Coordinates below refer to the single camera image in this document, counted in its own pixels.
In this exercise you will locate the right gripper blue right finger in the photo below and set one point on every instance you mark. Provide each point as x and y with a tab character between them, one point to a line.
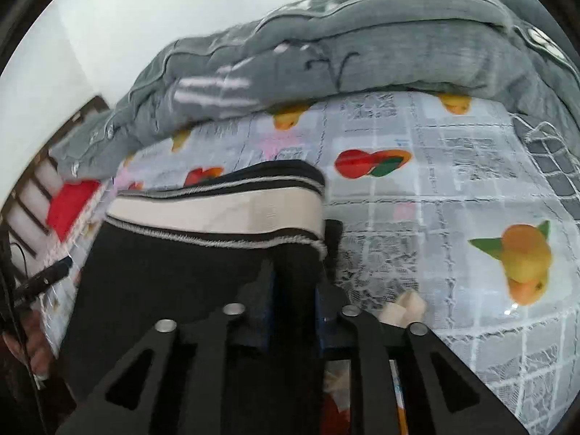
402	380

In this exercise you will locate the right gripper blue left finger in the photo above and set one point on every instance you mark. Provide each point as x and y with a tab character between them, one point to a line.
187	378

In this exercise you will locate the black pants with white stripe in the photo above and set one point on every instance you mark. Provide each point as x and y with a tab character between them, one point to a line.
181	254

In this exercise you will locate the person's left hand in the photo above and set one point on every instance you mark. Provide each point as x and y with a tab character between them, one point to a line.
38	350

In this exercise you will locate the dark wooden headboard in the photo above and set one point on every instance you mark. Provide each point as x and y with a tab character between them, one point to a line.
24	212

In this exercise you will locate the red pillow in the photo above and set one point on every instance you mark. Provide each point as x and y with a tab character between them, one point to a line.
66	206

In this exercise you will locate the fruit print bed sheet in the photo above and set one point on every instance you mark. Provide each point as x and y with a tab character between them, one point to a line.
415	179

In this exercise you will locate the grey folded quilt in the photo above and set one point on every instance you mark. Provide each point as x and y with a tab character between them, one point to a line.
509	51

